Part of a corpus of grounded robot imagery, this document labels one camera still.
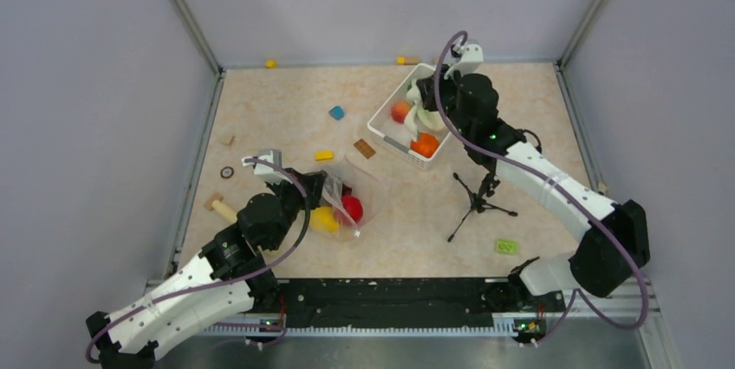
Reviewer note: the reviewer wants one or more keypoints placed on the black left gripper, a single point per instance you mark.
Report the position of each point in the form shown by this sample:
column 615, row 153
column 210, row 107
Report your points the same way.
column 313, row 184

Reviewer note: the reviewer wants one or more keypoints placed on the yellow lemon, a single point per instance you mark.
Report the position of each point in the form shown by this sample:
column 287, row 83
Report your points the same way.
column 322, row 220

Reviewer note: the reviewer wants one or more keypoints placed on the clear zip top bag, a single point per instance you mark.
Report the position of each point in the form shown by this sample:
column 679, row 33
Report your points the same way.
column 368, row 188

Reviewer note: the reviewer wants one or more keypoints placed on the red apple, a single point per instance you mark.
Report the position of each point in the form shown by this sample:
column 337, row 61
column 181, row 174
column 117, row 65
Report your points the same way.
column 353, row 206

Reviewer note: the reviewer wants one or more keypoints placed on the dark red grape bunch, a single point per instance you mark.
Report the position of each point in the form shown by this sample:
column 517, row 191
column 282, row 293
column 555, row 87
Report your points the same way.
column 346, row 190

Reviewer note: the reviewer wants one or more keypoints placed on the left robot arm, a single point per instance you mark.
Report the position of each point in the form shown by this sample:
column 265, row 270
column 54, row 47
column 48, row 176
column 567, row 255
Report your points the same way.
column 227, row 276

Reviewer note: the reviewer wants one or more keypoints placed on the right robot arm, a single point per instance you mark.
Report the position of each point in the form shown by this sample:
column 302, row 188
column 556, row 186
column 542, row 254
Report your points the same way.
column 612, row 237

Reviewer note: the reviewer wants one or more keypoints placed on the yellow lego brick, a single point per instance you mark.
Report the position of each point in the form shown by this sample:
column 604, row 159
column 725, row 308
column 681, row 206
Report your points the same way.
column 323, row 155

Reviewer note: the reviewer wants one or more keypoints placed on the brown lego brick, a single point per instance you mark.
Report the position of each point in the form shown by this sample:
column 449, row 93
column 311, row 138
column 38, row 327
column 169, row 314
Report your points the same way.
column 363, row 148

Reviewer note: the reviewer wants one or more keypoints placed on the blue block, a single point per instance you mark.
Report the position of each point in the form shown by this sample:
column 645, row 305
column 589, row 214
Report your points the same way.
column 336, row 113

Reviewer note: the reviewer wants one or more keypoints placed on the cream cylinder block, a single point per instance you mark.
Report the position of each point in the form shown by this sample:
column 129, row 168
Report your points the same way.
column 225, row 211

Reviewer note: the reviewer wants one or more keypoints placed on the white perforated plastic basket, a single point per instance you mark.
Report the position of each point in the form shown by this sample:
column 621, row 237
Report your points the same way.
column 397, row 137

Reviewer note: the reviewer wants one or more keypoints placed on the small wooden cube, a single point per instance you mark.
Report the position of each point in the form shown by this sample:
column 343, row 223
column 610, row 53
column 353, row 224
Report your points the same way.
column 227, row 140

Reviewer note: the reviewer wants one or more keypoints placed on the wooden rectangular block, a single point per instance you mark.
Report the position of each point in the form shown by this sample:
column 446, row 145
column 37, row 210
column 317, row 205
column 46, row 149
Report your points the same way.
column 213, row 200

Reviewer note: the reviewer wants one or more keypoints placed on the peach fruit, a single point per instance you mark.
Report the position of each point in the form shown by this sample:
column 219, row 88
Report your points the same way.
column 399, row 111

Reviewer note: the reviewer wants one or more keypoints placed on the orange mini pumpkin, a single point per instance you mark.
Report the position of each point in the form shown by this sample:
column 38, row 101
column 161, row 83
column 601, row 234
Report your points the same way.
column 425, row 145

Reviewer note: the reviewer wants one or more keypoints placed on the green lettuce leaf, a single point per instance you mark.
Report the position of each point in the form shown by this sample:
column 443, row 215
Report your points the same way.
column 431, row 119

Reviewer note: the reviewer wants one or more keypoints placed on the yellow and wood peg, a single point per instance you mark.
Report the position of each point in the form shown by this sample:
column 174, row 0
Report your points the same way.
column 407, row 60

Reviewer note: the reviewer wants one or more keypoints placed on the microphone on black tripod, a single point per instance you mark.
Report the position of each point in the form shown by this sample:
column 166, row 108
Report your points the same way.
column 479, row 200

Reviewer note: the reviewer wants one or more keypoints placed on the light green lego brick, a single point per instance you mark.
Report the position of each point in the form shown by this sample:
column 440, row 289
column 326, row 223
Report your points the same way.
column 506, row 246

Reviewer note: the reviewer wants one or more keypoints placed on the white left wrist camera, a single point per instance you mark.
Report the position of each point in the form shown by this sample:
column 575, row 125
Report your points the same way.
column 266, row 165

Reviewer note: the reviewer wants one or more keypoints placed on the small black ring wheel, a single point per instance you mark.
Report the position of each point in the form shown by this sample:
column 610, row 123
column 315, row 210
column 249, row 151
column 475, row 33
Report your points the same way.
column 226, row 172

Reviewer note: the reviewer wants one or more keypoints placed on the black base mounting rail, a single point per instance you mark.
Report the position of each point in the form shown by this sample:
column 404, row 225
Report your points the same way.
column 402, row 303

